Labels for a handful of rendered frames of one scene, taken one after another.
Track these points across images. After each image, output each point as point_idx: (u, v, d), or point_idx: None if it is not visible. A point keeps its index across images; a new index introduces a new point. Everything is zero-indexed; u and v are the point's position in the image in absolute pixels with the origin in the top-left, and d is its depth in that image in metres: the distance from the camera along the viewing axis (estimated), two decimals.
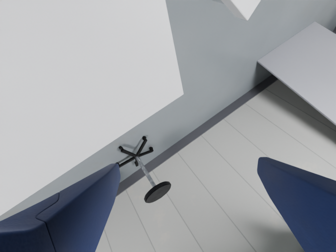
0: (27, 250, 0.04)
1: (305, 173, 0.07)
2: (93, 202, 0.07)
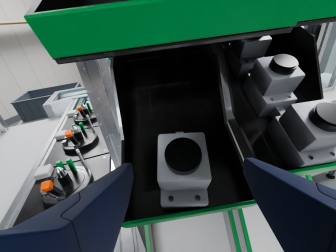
0: (57, 250, 0.04)
1: (285, 174, 0.07)
2: (111, 201, 0.07)
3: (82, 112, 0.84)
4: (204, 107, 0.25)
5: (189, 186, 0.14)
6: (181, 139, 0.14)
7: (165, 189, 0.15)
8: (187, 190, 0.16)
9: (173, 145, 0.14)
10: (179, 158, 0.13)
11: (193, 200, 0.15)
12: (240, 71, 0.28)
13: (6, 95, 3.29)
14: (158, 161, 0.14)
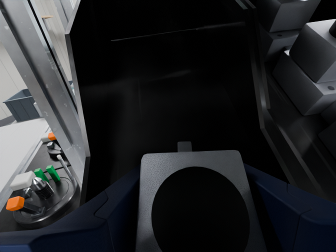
0: (97, 248, 0.04)
1: (260, 175, 0.07)
2: (136, 200, 0.07)
3: None
4: (220, 102, 0.17)
5: None
6: (192, 171, 0.06)
7: None
8: None
9: (173, 190, 0.06)
10: (189, 231, 0.05)
11: None
12: (269, 50, 0.20)
13: (3, 94, 3.21)
14: (138, 225, 0.06)
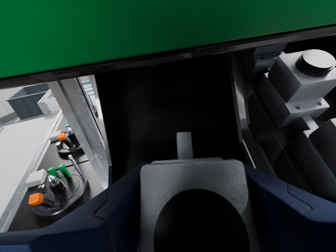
0: (97, 248, 0.04)
1: (260, 175, 0.07)
2: (135, 200, 0.07)
3: None
4: (211, 117, 0.21)
5: None
6: (194, 196, 0.06)
7: None
8: None
9: (175, 216, 0.06)
10: None
11: None
12: (254, 69, 0.23)
13: (3, 91, 3.23)
14: (141, 241, 0.06)
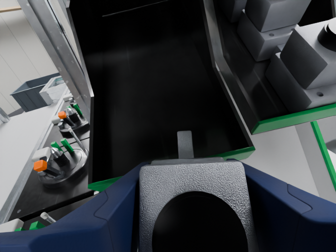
0: (96, 248, 0.04)
1: (260, 175, 0.07)
2: (135, 200, 0.07)
3: None
4: (190, 56, 0.21)
5: None
6: (193, 199, 0.06)
7: None
8: None
9: (173, 219, 0.06)
10: None
11: None
12: (233, 11, 0.23)
13: (7, 88, 3.28)
14: (140, 242, 0.06)
